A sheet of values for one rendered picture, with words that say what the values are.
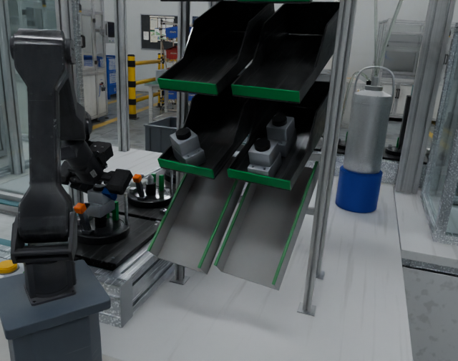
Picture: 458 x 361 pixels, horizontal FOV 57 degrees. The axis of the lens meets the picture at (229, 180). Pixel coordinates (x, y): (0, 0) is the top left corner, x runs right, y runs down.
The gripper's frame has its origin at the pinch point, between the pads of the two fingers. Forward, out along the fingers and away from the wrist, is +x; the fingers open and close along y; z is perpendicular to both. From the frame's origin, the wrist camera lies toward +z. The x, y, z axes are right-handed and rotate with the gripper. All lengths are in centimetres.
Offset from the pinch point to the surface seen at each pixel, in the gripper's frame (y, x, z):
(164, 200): -6.0, 20.2, 12.0
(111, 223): -1.8, 7.9, -4.8
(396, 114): -113, 601, 668
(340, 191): -54, 57, 51
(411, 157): -79, 68, 82
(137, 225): -5.9, 13.0, -1.2
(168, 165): -22.6, -14.3, -0.1
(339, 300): -59, 24, -5
